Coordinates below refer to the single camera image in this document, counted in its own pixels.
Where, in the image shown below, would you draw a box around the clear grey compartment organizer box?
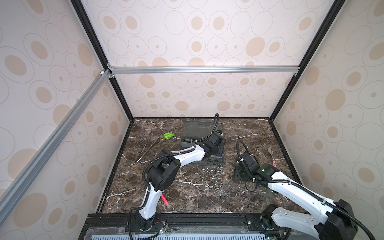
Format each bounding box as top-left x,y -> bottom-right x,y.
180,119 -> 225,167

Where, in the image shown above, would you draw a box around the green snack packet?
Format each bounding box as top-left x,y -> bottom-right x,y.
163,132 -> 175,140

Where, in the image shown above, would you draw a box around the metal tongs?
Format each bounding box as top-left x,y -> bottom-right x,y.
136,137 -> 160,163

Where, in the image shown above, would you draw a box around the aluminium frame bar back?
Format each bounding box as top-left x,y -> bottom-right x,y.
110,65 -> 300,75

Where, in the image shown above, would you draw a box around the pink marker pen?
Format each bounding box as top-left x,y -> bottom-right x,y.
161,194 -> 170,208

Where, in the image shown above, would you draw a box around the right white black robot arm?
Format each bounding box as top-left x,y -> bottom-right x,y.
236,151 -> 375,240

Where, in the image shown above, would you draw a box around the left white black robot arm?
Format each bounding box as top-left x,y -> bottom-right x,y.
135,131 -> 226,231

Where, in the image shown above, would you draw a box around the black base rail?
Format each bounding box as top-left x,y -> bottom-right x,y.
78,213 -> 312,240

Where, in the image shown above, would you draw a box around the aluminium frame bar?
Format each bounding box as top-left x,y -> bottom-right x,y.
1,69 -> 112,225
110,65 -> 300,75

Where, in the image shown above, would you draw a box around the aluminium frame bar left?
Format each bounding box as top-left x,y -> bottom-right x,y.
1,69 -> 112,225

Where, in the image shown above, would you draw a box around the pink handled metal spoon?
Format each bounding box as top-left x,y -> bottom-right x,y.
268,147 -> 276,167

